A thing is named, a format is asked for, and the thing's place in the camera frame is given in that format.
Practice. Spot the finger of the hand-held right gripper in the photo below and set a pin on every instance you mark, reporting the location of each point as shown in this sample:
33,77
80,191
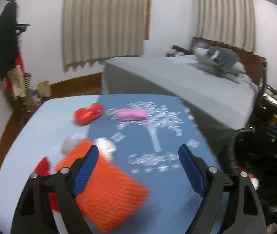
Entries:
262,137

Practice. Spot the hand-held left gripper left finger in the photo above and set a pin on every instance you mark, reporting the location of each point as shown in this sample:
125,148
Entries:
86,170

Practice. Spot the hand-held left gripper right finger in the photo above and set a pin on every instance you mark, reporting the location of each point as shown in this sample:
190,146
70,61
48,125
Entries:
191,170

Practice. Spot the white foam net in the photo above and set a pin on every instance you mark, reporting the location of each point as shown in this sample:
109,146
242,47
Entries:
105,147

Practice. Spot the orange mesh bag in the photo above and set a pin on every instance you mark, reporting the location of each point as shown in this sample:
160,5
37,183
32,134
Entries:
111,195

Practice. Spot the black trash bin with bag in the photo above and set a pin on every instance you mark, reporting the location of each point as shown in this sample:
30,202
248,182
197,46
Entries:
272,180

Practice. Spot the white paper piece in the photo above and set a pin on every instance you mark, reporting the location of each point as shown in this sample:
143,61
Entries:
254,182

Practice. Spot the pink packet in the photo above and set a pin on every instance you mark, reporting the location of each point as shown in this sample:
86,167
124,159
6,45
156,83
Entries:
131,114

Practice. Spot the dark blue tree-print tablecloth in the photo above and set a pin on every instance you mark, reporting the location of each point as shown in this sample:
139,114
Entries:
158,187

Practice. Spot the black office chair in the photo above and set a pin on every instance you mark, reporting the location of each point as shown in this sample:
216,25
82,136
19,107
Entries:
265,97

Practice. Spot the light blue table cover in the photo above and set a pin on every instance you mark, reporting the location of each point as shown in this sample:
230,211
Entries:
36,131

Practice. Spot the dark wooden headboard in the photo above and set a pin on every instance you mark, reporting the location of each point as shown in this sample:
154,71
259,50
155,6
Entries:
253,61

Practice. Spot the small brown bag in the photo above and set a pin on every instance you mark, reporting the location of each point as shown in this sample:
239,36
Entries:
30,101

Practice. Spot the dark grey garment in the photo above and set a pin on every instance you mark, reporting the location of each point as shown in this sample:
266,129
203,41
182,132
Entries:
225,54

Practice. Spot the brown paper bag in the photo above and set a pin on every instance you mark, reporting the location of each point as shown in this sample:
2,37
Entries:
44,89

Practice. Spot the purple item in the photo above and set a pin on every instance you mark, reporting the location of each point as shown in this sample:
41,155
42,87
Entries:
34,95

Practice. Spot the bed with grey sheet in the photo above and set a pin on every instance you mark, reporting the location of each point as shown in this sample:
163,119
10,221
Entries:
177,78

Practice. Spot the folded grey duvet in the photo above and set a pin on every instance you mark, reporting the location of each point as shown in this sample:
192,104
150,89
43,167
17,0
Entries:
204,62

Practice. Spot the striped bag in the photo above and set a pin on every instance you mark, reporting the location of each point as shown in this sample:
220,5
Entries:
28,82

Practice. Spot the beige printed bag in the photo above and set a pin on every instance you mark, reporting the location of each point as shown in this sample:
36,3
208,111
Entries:
16,81

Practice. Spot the pinkish patterned bundle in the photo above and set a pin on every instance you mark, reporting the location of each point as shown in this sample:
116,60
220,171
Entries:
173,53

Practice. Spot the black pillow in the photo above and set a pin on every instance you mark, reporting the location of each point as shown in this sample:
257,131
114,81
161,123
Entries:
177,47

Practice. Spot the narrow beige curtain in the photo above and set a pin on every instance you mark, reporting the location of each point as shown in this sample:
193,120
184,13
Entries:
223,19

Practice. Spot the red garment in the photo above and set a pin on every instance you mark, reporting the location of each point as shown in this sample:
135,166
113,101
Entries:
20,61

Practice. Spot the wide beige curtain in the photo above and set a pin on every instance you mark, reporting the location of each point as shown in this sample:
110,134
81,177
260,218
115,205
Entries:
102,22

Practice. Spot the black coat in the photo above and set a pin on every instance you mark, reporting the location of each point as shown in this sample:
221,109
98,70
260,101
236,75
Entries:
4,41

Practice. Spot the wooden window frame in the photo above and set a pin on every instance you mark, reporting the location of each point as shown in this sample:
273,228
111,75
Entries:
147,9

